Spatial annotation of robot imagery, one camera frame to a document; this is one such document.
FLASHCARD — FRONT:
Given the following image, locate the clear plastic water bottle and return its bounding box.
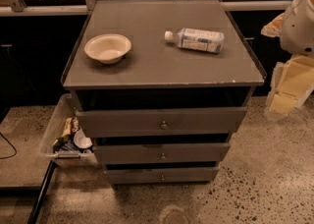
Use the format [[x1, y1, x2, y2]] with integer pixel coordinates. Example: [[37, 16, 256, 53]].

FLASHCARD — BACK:
[[164, 28, 225, 54]]

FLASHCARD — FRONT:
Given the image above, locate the black cable on floor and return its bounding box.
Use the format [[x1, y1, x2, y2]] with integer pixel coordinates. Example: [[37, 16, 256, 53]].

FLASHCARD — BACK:
[[0, 132, 18, 161]]

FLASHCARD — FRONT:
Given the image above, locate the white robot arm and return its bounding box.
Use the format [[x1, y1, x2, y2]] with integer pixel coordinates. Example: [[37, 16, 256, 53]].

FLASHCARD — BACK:
[[261, 0, 314, 121]]

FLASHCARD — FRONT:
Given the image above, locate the grey top drawer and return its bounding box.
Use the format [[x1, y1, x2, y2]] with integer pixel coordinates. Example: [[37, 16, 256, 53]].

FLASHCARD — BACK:
[[76, 107, 247, 138]]

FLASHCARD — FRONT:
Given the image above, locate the grey drawer cabinet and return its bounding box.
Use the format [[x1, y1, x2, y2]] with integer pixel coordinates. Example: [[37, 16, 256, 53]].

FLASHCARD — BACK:
[[63, 0, 265, 173]]

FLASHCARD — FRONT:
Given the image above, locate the black floor bar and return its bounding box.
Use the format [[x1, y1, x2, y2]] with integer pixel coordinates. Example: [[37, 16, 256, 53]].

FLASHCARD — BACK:
[[27, 161, 56, 224]]

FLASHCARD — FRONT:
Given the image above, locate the white cup in bin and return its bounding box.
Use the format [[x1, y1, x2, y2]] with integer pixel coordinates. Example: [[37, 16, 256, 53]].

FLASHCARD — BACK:
[[74, 130, 92, 149]]

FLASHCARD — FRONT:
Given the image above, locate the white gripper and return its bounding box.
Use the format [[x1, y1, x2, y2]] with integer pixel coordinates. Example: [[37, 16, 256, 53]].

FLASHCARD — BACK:
[[261, 14, 314, 117]]

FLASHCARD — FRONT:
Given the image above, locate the snack bag in bin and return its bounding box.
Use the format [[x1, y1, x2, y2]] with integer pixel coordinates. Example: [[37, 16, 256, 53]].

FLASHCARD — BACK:
[[62, 117, 80, 136]]

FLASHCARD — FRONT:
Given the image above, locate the clear plastic storage bin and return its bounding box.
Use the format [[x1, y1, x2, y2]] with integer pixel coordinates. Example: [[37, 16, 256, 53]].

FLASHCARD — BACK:
[[39, 93, 98, 168]]

